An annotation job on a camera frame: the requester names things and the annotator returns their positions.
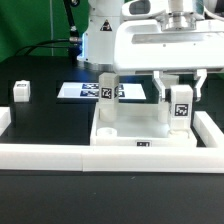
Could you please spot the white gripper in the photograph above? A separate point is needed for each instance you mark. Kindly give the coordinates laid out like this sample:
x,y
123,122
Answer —
x,y
175,36

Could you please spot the white square table top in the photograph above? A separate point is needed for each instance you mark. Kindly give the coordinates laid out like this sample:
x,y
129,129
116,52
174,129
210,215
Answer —
x,y
137,125

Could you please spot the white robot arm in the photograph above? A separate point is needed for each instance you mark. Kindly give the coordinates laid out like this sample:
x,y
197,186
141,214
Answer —
x,y
98,41

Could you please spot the white marker sheet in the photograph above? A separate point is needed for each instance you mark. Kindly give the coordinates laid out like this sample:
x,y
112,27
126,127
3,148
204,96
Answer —
x,y
75,90

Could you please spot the white U-shaped fence wall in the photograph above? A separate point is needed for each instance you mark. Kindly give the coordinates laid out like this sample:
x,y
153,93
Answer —
x,y
110,158

